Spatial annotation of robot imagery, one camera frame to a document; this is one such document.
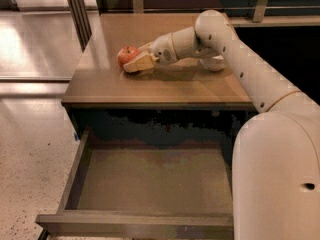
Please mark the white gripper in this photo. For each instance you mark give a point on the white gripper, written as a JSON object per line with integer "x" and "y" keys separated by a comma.
{"x": 162, "y": 49}

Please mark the red apple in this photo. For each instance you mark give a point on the red apple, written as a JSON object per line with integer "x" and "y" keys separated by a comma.
{"x": 126, "y": 54}

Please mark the white ceramic bowl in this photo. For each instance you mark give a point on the white ceramic bowl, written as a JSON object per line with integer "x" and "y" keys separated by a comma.
{"x": 213, "y": 64}

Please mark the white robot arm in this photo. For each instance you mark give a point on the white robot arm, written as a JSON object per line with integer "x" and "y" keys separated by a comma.
{"x": 276, "y": 155}

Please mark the brown drawer cabinet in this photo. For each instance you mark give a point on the brown drawer cabinet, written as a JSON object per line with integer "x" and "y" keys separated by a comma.
{"x": 98, "y": 81}

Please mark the open top drawer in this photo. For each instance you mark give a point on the open top drawer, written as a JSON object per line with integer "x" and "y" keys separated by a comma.
{"x": 129, "y": 189}

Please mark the dark vertical pillar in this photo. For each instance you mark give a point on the dark vertical pillar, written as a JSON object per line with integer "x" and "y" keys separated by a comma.
{"x": 81, "y": 21}

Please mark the metal railing with posts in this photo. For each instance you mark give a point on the metal railing with posts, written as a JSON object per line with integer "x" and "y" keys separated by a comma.
{"x": 206, "y": 0}

